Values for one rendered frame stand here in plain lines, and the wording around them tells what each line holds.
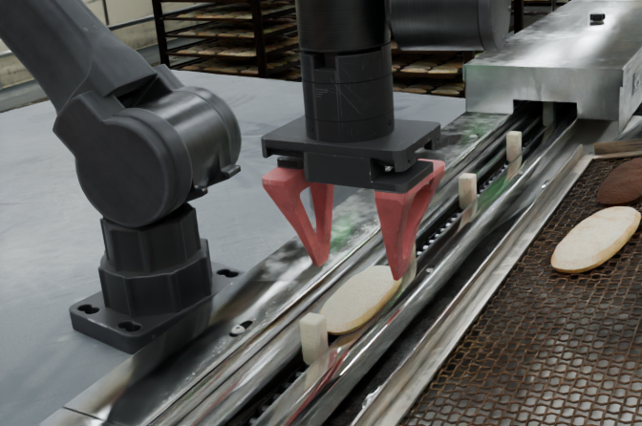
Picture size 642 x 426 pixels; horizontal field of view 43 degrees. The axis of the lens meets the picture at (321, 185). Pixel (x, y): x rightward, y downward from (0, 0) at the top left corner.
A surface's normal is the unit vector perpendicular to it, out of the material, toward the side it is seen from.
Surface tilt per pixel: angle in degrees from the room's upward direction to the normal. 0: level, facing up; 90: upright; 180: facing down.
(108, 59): 48
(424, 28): 116
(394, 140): 0
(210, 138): 75
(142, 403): 0
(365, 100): 90
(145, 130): 38
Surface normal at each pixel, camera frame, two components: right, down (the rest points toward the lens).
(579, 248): -0.23, -0.88
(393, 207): -0.43, 0.64
